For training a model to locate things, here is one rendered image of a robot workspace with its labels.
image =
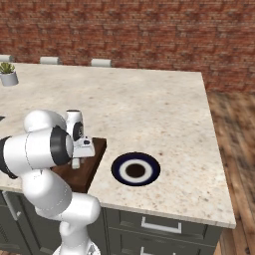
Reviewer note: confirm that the white stool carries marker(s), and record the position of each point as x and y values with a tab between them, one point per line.
49	60
4	58
100	62

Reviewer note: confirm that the brown wooden tray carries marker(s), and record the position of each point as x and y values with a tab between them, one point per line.
88	166

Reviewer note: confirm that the green plant in white pot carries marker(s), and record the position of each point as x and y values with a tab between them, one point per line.
8	77

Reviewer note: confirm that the dark brown round dessert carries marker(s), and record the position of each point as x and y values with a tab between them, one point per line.
135	170

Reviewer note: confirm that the dark grey cupboard door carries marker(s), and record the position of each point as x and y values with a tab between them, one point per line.
20	235

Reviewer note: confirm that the dark blue white plate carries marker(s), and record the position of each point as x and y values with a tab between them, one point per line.
119	169

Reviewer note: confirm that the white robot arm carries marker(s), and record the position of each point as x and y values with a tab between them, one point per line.
36	152

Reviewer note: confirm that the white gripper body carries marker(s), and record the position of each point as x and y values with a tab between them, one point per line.
83	151

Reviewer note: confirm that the dark grey drawer front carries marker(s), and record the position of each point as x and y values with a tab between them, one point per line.
196	227
192	246

